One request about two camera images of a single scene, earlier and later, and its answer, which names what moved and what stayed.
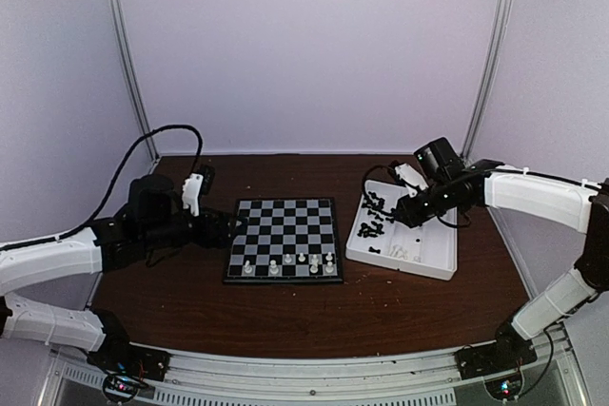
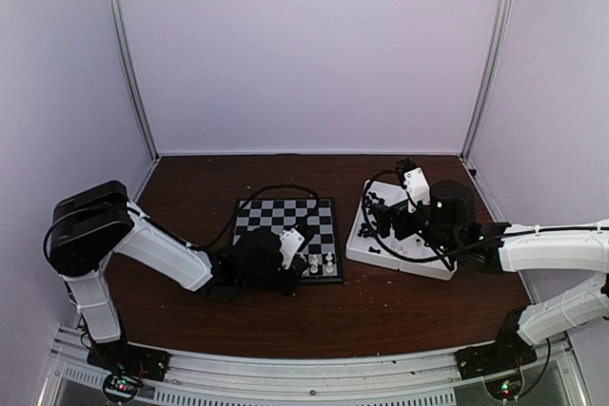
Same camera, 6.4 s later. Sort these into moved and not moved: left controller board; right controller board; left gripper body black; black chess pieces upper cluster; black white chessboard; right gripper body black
Moved: right gripper body black; left gripper body black
Not moved: black chess pieces upper cluster; black white chessboard; left controller board; right controller board
